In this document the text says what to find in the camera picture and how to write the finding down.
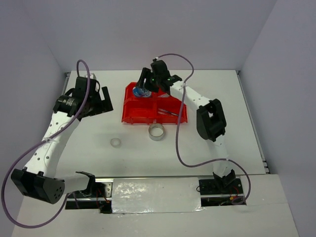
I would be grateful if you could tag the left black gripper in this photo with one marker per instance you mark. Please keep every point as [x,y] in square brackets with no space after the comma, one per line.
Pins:
[103,106]

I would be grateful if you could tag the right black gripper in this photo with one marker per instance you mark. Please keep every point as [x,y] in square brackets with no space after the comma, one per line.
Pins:
[145,73]

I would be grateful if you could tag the small clear tape roll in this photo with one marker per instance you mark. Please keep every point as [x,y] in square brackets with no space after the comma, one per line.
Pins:
[115,142]

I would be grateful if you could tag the blue pen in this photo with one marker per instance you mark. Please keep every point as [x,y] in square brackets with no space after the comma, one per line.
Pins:
[175,115]

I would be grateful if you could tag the large grey tape roll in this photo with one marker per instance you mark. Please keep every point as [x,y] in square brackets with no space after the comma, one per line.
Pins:
[156,132]

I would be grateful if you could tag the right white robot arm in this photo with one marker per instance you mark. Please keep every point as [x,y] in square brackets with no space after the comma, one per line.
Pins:
[210,119]

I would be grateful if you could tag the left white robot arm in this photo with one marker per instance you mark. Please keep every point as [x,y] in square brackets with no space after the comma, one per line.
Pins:
[38,178]

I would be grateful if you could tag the red four-compartment bin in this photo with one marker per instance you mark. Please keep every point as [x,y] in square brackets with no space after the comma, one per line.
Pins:
[145,110]

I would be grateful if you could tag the silver foil cover plate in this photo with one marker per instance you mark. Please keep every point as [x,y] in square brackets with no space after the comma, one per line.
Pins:
[155,195]

